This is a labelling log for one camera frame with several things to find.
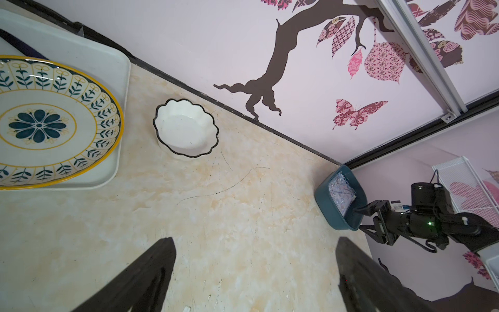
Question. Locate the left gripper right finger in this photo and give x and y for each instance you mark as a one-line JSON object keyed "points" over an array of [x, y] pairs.
{"points": [[365, 286]]}

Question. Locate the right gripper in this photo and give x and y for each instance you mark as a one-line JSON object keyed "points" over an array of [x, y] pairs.
{"points": [[388, 224]]}

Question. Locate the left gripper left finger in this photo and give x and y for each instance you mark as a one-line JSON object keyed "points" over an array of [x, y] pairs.
{"points": [[141, 286]]}

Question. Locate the purple white sticker sheet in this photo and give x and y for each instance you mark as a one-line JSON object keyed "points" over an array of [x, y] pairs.
{"points": [[342, 194]]}

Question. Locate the teal storage box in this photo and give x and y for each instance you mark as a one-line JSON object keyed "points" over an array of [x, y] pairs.
{"points": [[350, 221]]}

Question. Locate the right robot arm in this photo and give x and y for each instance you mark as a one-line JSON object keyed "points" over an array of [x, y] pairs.
{"points": [[430, 222]]}

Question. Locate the white scalloped bowl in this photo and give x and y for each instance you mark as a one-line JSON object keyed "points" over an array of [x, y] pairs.
{"points": [[185, 129]]}

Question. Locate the patterned yellow rim plate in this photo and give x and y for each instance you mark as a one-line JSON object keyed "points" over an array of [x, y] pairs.
{"points": [[57, 123]]}

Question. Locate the white rectangular tray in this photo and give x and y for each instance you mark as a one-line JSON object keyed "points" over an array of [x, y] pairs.
{"points": [[108, 66]]}

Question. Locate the white wire shelf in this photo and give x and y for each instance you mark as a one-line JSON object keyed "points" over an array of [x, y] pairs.
{"points": [[471, 191]]}

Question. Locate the aluminium rail back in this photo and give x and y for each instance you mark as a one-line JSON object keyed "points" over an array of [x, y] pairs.
{"points": [[404, 22]]}

